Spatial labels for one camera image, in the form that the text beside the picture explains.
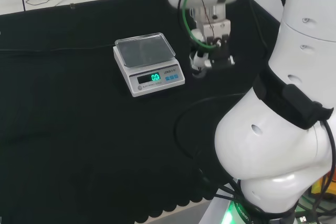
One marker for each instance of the small clear glass beaker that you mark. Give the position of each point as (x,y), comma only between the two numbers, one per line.
(197,71)

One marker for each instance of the white electronic balance steel pan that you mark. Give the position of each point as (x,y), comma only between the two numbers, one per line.
(147,61)

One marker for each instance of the black bench cloth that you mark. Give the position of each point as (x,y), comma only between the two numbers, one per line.
(65,129)

